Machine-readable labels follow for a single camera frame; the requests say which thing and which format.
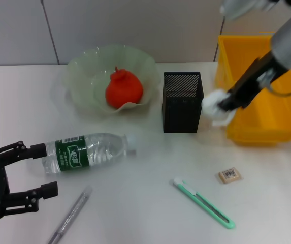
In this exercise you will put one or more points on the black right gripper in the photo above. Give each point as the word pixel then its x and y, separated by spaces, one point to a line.
pixel 254 78

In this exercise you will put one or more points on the white paper ball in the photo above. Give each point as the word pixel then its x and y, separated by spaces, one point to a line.
pixel 211 104

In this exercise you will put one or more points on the water bottle with green label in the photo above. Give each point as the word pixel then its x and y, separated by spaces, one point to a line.
pixel 84 152

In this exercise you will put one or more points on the grey pen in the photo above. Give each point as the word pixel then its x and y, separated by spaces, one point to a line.
pixel 71 216

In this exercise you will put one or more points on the beige eraser with barcode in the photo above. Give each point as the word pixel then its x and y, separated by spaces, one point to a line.
pixel 229 175

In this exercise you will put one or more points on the green utility knife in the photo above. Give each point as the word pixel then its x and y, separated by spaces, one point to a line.
pixel 203 203

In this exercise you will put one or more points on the red-orange toy orange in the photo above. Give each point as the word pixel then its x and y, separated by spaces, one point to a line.
pixel 123 90

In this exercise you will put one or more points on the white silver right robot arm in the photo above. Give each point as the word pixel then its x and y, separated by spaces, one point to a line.
pixel 290 43

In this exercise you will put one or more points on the black mesh pen holder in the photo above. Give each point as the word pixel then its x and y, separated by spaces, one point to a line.
pixel 182 106

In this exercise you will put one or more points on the translucent green fruit plate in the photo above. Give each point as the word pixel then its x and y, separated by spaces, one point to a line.
pixel 84 68

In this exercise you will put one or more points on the yellow plastic bin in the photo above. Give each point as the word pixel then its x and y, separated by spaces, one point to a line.
pixel 269 119

